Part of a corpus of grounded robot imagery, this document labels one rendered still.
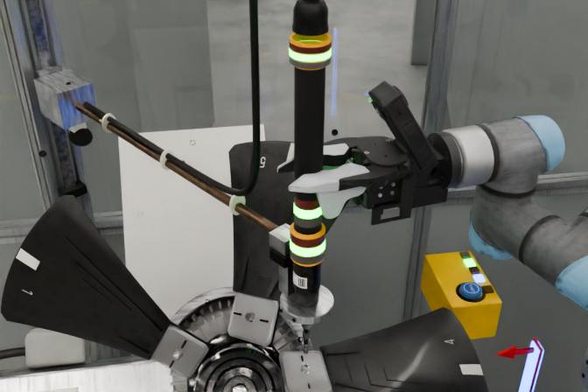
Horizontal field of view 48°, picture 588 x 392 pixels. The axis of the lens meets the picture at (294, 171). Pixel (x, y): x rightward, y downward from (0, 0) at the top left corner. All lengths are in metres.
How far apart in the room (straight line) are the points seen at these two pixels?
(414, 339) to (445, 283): 0.30
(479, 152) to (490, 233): 0.14
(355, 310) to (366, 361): 0.92
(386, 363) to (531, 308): 1.17
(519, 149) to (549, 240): 0.12
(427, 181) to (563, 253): 0.18
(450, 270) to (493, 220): 0.46
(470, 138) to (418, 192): 0.09
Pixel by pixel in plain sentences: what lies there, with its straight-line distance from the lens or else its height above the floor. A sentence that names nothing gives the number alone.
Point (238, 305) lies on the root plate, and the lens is 0.99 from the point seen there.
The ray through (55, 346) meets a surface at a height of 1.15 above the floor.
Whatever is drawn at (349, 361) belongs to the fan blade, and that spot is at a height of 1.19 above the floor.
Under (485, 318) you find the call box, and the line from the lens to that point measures 1.32.
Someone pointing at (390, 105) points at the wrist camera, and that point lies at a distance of 0.75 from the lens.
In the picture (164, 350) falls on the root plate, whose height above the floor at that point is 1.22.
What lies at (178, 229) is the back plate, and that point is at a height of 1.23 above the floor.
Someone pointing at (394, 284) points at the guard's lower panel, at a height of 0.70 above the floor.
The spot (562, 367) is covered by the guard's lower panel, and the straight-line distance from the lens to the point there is 2.38.
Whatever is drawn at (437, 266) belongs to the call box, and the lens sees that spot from 1.36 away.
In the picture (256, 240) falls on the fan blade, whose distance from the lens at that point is 0.97.
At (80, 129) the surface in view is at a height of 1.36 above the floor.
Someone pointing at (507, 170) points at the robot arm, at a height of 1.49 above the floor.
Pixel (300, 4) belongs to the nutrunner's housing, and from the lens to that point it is 0.67.
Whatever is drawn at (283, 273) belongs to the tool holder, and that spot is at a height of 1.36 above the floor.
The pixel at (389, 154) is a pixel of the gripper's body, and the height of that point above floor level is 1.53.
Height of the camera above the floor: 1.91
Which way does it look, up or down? 31 degrees down
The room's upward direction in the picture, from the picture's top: straight up
